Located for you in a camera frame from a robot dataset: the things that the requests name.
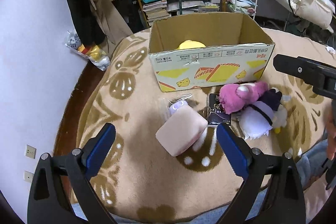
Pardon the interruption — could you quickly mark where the white black fluffy bird plush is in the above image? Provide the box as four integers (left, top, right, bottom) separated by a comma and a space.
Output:
272, 95, 291, 134

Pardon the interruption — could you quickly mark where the purple white plush doll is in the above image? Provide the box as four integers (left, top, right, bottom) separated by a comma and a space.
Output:
238, 88, 282, 140

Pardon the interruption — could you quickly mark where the pink plush toy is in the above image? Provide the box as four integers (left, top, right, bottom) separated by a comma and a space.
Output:
219, 81, 269, 114

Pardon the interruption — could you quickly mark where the black Face tissue pack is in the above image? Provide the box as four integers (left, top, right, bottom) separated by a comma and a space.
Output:
207, 93, 231, 127

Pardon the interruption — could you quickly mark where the pink roll cake plush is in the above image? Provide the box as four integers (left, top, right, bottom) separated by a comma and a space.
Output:
155, 106, 208, 157

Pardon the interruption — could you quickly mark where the purple plush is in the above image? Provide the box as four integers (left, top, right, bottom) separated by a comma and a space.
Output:
167, 94, 193, 118

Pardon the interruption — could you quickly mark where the person's right hand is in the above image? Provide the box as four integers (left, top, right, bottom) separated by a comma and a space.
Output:
326, 110, 336, 160

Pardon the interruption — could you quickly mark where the beige patterned plush blanket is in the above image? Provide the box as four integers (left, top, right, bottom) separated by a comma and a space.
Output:
77, 29, 335, 223

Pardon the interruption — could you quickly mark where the printed cardboard box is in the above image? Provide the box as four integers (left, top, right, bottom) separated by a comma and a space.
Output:
148, 12, 275, 92

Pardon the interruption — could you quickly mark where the yellow plush toy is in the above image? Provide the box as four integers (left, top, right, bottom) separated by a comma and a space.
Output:
177, 40, 206, 50

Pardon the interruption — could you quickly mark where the bagged toy on floor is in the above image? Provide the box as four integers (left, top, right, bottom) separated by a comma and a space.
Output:
64, 31, 110, 71

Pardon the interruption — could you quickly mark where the black hanging garment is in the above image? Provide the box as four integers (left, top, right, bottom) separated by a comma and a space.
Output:
67, 0, 105, 47

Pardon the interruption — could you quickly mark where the stack of books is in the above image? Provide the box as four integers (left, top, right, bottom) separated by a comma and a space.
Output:
143, 0, 171, 27

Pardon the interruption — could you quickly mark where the beige hanging coat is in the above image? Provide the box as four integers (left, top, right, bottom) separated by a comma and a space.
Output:
89, 0, 133, 57

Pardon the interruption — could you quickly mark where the lower wall socket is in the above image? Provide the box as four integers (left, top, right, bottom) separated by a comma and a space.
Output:
23, 170, 34, 183

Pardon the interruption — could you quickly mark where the wall socket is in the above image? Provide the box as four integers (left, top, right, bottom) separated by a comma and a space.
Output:
23, 170, 34, 183
25, 144, 37, 159

